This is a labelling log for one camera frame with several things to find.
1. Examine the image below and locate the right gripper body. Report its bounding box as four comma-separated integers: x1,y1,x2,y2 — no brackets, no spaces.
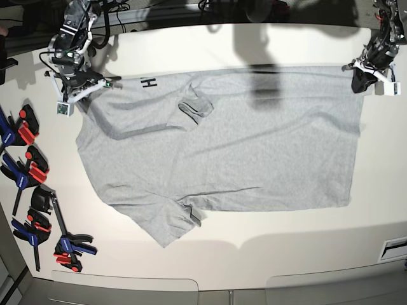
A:
60,70,104,95

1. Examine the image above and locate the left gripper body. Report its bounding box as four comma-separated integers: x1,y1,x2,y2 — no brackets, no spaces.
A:
359,44,399,73

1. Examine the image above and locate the grey T-shirt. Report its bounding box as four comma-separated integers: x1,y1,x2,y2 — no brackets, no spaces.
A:
76,66,364,247

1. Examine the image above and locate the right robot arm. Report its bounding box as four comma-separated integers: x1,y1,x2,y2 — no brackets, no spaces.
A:
39,1,122,102

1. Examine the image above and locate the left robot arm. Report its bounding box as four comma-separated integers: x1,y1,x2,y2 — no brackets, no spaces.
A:
342,1,406,96

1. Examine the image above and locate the blue red clamp top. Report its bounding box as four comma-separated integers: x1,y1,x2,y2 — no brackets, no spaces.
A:
1,104,39,153

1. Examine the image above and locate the blue red clamp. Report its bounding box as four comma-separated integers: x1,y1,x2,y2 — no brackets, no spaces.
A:
1,145,49,216
11,207,52,272
1,104,39,153

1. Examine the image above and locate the long bar clamp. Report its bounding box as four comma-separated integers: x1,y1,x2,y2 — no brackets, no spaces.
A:
31,186,97,273

